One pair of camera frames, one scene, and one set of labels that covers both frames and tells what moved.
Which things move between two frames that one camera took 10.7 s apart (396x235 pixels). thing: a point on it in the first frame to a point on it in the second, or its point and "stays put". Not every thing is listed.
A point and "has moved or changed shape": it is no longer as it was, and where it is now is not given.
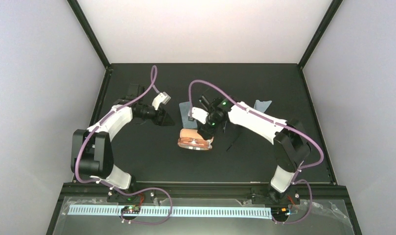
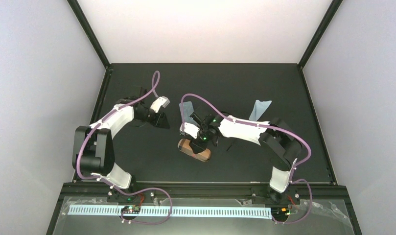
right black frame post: (325, 22) stays put
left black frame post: (76, 8) stays put
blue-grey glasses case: (184, 107) stays put
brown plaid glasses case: (192, 133) has moved or changed shape
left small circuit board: (131, 209) stays put
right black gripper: (204, 130) to (198, 142)
